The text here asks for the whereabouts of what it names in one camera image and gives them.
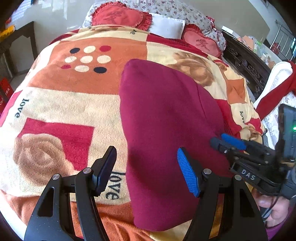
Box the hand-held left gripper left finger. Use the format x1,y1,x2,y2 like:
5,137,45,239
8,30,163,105
24,146,117,241

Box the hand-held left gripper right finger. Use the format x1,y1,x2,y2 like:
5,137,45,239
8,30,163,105
177,147,269,241

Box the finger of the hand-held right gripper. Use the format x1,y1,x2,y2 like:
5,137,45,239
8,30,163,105
221,133,248,151
210,137,234,155

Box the magenta knit sweater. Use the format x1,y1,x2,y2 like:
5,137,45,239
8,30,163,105
119,59,234,232

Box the person's right forearm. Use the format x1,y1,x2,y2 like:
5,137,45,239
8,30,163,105
265,215,294,240

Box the person's right hand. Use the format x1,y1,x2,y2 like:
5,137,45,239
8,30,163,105
254,193,295,229

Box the red cloth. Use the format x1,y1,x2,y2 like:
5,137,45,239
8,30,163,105
256,61,296,115

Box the dark carved wooden headboard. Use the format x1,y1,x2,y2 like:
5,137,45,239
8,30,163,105
221,31,272,99

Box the printed fleece blanket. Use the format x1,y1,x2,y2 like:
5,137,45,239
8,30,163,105
0,24,264,241

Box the small red heart pillow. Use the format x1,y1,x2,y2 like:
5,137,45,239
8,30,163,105
181,23,223,59

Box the metal rack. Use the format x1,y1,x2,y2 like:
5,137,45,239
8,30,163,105
275,20,296,61

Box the white pillow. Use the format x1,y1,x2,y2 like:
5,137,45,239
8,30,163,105
149,13,186,39

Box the red gift boxes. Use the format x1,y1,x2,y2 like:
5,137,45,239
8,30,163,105
0,77,15,112

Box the floral quilt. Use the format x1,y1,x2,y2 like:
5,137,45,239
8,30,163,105
83,0,227,50

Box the large red heart pillow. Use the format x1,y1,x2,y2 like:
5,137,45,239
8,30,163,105
91,1,153,31

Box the dark wooden side table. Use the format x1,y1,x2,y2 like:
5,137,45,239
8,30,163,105
0,21,39,78

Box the yellow basket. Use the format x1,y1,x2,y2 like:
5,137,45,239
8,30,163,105
0,25,16,42

